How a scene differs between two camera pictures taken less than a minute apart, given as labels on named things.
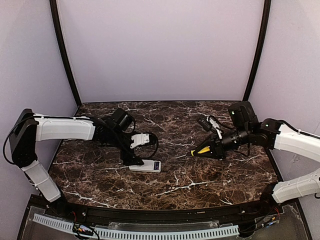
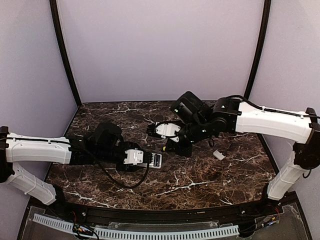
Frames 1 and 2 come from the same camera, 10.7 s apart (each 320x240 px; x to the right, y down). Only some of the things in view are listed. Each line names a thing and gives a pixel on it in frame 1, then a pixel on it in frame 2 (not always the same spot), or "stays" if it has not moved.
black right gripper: (217, 147) -> (152, 128)
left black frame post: (53, 10) stays
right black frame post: (261, 42) stays
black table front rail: (111, 213) stays
